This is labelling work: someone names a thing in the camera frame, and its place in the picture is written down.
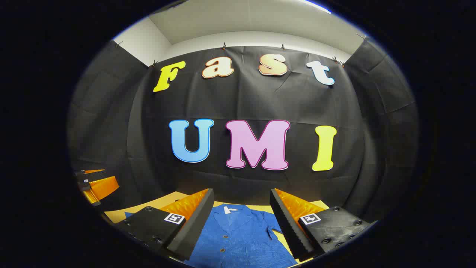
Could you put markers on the black backdrop cloth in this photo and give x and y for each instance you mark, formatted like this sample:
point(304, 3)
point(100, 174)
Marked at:
point(241, 100)

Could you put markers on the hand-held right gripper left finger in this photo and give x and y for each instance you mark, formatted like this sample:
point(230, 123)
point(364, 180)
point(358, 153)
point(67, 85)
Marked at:
point(197, 227)

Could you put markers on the row of small cloth clips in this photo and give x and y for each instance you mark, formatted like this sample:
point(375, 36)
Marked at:
point(224, 45)

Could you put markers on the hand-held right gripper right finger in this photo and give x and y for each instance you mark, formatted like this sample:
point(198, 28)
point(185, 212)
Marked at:
point(288, 227)

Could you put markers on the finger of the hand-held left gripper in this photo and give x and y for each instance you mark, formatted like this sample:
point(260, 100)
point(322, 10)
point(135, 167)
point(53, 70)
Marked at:
point(106, 188)
point(93, 174)

